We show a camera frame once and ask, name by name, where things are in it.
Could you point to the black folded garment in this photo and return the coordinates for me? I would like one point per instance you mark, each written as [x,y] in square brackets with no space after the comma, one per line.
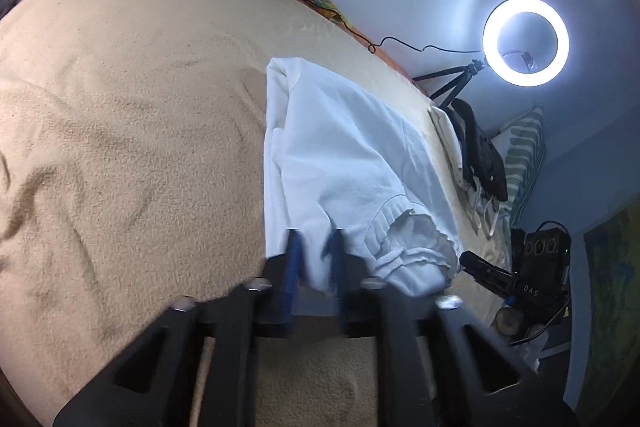
[485,157]

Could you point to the green striped pillow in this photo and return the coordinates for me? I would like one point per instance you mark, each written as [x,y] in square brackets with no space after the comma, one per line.
[525,142]

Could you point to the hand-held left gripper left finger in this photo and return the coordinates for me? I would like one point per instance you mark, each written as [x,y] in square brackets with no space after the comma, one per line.
[295,277]

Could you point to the white t-shirt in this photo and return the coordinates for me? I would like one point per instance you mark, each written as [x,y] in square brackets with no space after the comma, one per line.
[340,157]

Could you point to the cream tote bag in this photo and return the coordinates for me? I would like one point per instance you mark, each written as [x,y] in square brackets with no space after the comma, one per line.
[450,142]

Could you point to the person's right hand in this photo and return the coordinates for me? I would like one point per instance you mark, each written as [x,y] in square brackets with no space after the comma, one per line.
[510,322]

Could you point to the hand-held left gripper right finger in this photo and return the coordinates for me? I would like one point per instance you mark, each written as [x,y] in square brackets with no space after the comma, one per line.
[337,277]

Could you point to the black gooseneck phone holder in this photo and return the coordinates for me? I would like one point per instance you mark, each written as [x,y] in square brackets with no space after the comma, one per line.
[525,57]

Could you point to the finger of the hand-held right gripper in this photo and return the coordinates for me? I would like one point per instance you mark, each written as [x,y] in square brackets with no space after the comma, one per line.
[480,264]

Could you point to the green wall poster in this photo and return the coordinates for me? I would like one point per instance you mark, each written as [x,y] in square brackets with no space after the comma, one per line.
[610,307]

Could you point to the beige blanket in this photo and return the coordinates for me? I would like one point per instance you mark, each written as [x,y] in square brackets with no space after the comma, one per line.
[125,107]

